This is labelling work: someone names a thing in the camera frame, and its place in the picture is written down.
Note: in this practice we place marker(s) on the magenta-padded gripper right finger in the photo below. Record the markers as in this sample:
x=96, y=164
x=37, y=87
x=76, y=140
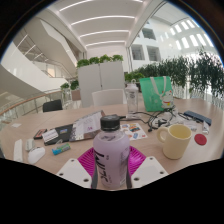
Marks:
x=150, y=171

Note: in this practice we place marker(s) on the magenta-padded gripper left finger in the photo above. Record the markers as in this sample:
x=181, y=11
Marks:
x=74, y=171

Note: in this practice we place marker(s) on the purple drink bottle black cap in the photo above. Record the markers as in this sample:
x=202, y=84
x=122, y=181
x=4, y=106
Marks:
x=111, y=156

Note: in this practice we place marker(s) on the clear plastic water bottle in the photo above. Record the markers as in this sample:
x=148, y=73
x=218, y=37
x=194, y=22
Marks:
x=132, y=100

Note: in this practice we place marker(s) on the small teal packet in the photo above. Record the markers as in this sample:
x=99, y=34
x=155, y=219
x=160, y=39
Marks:
x=61, y=149

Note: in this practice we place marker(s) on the pale yellow mug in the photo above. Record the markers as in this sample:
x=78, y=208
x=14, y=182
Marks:
x=176, y=143

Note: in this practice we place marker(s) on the black folder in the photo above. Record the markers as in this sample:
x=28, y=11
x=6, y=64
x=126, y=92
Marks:
x=65, y=132

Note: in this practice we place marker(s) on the white computer mouse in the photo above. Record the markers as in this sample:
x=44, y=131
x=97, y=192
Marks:
x=36, y=155

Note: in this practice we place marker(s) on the white card pack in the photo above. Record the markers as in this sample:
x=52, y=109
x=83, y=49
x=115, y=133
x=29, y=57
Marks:
x=50, y=136

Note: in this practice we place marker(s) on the printed booklet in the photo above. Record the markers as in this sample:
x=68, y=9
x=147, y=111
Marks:
x=86, y=126

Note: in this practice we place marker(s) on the small red-black box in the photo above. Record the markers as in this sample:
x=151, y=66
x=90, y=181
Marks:
x=40, y=133

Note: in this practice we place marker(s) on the small grey-white device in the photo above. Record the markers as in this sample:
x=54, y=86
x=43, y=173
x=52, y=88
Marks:
x=30, y=144

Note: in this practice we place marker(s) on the white power strip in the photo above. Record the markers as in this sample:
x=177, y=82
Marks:
x=18, y=150

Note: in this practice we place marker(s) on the flat round red coaster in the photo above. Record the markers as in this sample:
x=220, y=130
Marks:
x=200, y=139

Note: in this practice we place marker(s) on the black power adapter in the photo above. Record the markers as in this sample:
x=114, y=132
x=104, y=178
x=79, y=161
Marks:
x=122, y=117

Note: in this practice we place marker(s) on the black chair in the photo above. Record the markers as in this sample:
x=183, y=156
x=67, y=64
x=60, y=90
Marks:
x=52, y=105

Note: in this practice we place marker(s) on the small white tube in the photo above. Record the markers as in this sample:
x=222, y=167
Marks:
x=205, y=127

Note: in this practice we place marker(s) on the dark blue keyboard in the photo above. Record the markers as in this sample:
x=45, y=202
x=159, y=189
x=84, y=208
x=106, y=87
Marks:
x=198, y=117

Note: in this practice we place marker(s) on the green tote bag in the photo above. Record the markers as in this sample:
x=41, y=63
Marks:
x=155, y=95

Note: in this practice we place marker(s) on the planter box with plants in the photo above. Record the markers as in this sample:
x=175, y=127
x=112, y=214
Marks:
x=75, y=91

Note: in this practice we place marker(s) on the white chair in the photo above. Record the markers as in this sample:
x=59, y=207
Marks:
x=108, y=97

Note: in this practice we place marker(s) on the white cabinet with plants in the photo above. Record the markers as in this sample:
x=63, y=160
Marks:
x=100, y=81

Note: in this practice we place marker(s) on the row of green hedge plants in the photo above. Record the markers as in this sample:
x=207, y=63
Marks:
x=186, y=73

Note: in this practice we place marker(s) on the ceiling light strips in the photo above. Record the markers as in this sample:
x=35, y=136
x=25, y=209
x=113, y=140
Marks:
x=103, y=33

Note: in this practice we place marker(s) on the glass balustrade with wood rail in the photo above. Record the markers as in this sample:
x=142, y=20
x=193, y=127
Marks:
x=23, y=105

